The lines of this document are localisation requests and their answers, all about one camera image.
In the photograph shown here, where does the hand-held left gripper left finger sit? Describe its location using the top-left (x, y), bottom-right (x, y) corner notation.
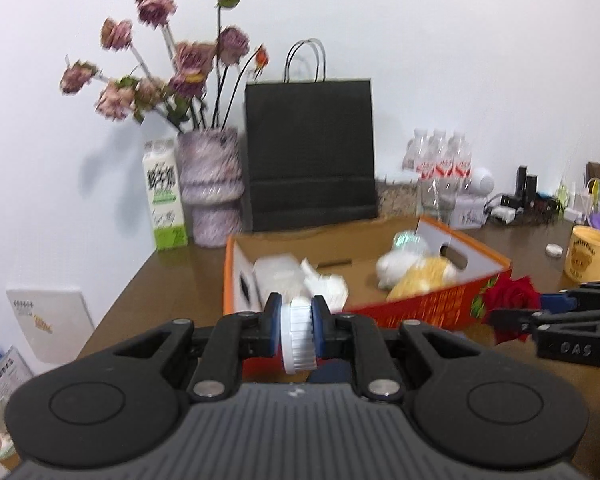
top-left (77, 291), bottom-right (282, 402)

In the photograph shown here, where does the white round speaker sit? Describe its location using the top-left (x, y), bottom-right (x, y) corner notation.
top-left (467, 167), bottom-right (496, 196)

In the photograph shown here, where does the black paper bag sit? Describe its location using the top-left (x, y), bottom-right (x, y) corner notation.
top-left (244, 38), bottom-right (379, 233)

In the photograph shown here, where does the red rose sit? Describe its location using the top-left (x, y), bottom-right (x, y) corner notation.
top-left (481, 275), bottom-right (542, 345)

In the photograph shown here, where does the large tissue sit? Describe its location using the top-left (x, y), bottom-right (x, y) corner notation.
top-left (300, 258), bottom-right (349, 311)

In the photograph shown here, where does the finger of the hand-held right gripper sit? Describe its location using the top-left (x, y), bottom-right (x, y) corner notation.
top-left (487, 307), bottom-right (600, 336)
top-left (540, 281), bottom-right (600, 311)

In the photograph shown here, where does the blue leaflet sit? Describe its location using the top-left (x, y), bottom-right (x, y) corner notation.
top-left (0, 345), bottom-right (33, 411)

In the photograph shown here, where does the purple marbled vase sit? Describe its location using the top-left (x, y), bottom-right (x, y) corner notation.
top-left (176, 127), bottom-right (246, 248)

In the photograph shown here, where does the yellow plush toy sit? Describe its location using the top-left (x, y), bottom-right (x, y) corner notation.
top-left (386, 255), bottom-right (460, 303)

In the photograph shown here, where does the white tin box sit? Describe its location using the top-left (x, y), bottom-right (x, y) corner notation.
top-left (450, 194), bottom-right (487, 228)

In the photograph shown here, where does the translucent plastic container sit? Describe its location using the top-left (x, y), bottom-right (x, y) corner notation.
top-left (252, 256), bottom-right (306, 296)

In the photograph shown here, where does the yellow bear mug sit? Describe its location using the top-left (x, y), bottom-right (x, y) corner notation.
top-left (564, 225), bottom-right (600, 282)

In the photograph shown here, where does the dried rose bouquet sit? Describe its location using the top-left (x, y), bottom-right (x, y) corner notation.
top-left (60, 0), bottom-right (271, 133)

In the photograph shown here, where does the white board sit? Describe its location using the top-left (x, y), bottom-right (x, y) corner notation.
top-left (6, 287), bottom-right (93, 365)

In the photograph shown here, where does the red cardboard box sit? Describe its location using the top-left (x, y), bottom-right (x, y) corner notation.
top-left (223, 215), bottom-right (513, 381)

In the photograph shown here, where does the green white milk carton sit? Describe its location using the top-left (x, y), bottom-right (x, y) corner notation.
top-left (142, 137), bottom-right (188, 252)

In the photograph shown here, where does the white plush toy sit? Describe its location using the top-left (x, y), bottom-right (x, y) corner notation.
top-left (376, 247), bottom-right (426, 291)

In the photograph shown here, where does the wooden desk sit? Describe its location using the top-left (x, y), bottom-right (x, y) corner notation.
top-left (77, 220), bottom-right (600, 396)

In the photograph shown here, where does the black cable tangle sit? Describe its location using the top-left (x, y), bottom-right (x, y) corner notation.
top-left (482, 192), bottom-right (563, 226)

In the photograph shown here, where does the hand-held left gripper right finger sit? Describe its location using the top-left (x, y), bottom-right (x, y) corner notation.
top-left (310, 295), bottom-right (503, 402)

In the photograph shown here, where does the iridescent ball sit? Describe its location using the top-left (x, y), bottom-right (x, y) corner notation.
top-left (392, 230), bottom-right (431, 256)

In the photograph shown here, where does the clear box of wooden clothespins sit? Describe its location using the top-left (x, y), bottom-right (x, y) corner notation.
top-left (375, 177), bottom-right (421, 218)

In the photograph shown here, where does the white ribbed lid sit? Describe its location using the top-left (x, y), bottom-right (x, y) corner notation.
top-left (279, 297), bottom-right (317, 375)

